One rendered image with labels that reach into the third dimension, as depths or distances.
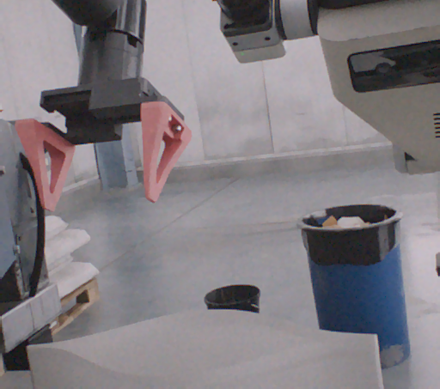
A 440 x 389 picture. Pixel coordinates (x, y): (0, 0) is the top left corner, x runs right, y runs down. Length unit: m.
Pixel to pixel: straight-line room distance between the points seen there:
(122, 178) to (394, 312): 6.91
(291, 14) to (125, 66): 0.56
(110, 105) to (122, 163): 8.99
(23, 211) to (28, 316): 0.15
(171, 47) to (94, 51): 8.78
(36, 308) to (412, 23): 0.71
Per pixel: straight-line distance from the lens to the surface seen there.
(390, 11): 1.10
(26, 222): 1.06
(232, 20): 1.11
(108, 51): 0.60
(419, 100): 1.15
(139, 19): 0.63
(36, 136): 0.60
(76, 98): 0.59
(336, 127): 8.85
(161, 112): 0.54
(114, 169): 9.62
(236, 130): 9.14
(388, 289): 3.06
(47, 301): 1.10
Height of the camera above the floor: 1.35
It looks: 7 degrees down
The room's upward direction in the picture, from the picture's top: 8 degrees counter-clockwise
